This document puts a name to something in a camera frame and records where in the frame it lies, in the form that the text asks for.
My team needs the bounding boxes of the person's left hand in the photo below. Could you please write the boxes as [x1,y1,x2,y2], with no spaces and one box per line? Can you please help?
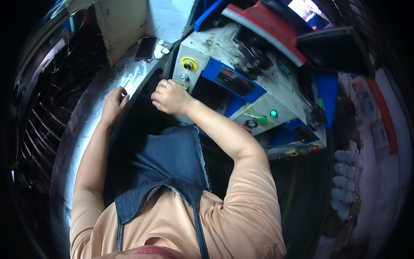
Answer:
[101,86,130,125]

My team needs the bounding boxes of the person's right hand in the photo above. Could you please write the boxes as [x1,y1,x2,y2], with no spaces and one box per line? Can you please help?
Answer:
[151,79,195,116]

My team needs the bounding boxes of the yellow emergency stop button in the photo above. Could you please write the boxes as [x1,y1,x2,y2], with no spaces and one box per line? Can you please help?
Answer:
[180,56,199,72]

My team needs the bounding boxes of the white small parts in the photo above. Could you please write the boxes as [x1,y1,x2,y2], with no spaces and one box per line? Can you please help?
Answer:
[153,39,171,60]

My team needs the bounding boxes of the black phone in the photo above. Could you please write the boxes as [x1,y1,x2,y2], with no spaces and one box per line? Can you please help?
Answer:
[135,37,158,61]

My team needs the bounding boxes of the silver round machine rim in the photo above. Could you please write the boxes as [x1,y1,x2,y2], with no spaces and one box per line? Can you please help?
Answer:
[50,41,182,256]

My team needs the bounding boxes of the black digital display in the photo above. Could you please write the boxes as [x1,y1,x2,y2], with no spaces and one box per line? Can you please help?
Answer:
[215,66,256,97]

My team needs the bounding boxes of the white and blue control cabinet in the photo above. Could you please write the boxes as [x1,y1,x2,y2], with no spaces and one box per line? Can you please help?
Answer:
[171,19,338,161]

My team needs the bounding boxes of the dark knitting machine cylinder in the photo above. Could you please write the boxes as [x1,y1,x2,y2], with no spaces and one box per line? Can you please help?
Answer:
[11,19,109,201]

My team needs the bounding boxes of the red and white cover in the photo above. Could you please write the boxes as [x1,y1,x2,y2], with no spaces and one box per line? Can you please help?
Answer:
[221,0,308,67]

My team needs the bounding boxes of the person's body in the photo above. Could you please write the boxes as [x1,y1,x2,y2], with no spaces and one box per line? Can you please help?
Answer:
[69,125,287,259]

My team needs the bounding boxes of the black flat panel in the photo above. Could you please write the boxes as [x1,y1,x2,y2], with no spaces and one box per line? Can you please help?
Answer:
[296,26,376,79]

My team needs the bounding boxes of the paper notice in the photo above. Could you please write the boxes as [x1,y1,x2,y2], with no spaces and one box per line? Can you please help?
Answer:
[370,118,391,153]

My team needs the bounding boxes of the blue machine frame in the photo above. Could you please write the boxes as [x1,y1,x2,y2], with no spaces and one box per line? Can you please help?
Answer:
[193,0,227,32]

